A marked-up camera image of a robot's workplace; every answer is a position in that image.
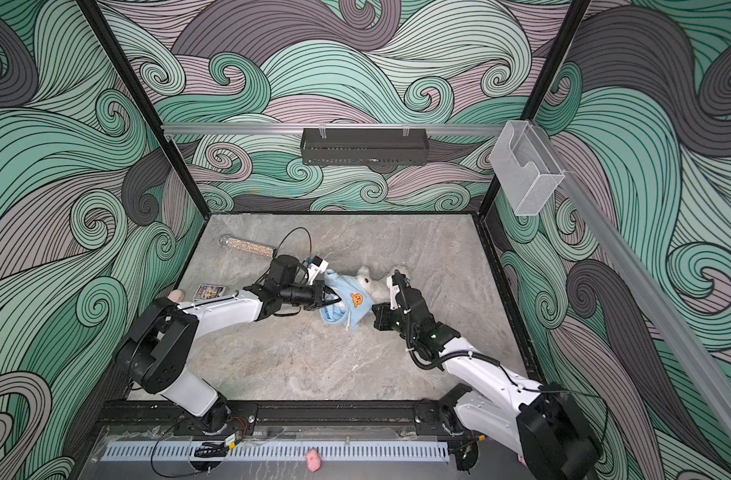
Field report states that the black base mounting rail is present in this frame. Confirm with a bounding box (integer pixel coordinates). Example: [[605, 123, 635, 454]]
[[98, 399, 489, 434]]

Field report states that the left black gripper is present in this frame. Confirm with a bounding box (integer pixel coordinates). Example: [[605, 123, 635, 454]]
[[280, 281, 343, 309]]

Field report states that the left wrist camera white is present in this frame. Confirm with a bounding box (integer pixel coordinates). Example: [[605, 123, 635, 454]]
[[306, 256, 329, 286]]

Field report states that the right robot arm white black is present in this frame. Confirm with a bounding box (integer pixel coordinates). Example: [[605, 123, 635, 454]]
[[359, 271, 603, 479]]

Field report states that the small pink toy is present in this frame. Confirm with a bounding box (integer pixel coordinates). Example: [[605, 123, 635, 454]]
[[305, 449, 323, 472]]

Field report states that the white teddy bear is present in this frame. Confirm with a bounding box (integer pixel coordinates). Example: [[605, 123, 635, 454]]
[[347, 266, 393, 308]]

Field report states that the pink round ball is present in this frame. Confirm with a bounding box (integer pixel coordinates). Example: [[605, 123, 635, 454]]
[[167, 289, 186, 304]]

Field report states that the light blue fleece hoodie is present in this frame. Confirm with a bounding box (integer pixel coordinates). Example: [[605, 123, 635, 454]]
[[320, 267, 375, 330]]

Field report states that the aluminium rail right wall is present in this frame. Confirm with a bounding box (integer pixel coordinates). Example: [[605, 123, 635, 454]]
[[535, 126, 731, 440]]

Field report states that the clear plastic wall bin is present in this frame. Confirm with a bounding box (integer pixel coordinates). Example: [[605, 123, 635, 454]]
[[489, 120, 565, 217]]

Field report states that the black wall tray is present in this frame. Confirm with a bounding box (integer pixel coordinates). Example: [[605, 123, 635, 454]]
[[301, 129, 429, 166]]

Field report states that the white slotted cable duct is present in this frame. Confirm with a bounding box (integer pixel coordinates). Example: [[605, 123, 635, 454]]
[[100, 440, 449, 463]]

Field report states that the aluminium rail back wall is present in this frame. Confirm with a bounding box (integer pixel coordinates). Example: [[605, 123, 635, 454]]
[[161, 122, 505, 137]]

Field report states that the glass tube with sprinkles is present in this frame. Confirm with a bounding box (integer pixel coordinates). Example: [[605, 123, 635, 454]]
[[219, 234, 276, 257]]

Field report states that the left camera black cable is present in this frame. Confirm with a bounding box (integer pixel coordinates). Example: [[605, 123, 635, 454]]
[[272, 226, 314, 271]]

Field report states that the small colourful card pack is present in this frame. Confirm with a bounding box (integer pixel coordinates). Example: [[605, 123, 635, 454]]
[[193, 284, 227, 302]]

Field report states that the aluminium rail wall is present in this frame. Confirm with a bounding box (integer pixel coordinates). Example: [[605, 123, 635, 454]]
[[535, 126, 731, 440], [161, 122, 505, 137]]

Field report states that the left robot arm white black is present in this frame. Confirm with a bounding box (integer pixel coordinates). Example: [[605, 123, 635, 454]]
[[114, 255, 339, 433]]

